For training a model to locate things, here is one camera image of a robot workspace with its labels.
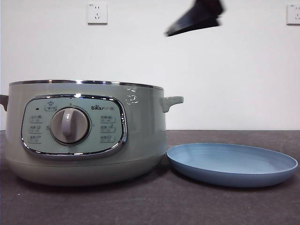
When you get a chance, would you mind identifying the pale green electric steamer pot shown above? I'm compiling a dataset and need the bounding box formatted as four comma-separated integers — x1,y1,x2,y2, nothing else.
0,80,184,187

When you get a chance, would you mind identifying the blue round plate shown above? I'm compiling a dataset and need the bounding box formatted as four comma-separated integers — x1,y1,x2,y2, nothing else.
165,142,299,188

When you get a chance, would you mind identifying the white wall socket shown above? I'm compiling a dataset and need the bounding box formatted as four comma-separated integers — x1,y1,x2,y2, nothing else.
286,4,300,26
87,2,109,26

